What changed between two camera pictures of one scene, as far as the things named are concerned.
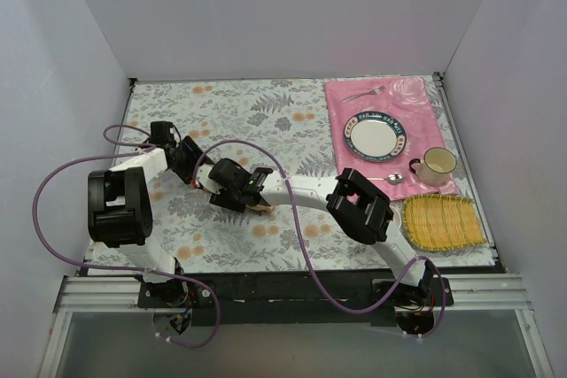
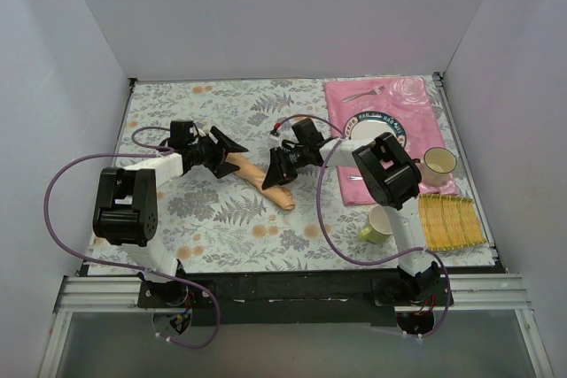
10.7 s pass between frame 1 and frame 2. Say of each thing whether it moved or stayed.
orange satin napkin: moved
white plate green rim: stayed
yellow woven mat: stayed
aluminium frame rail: stayed
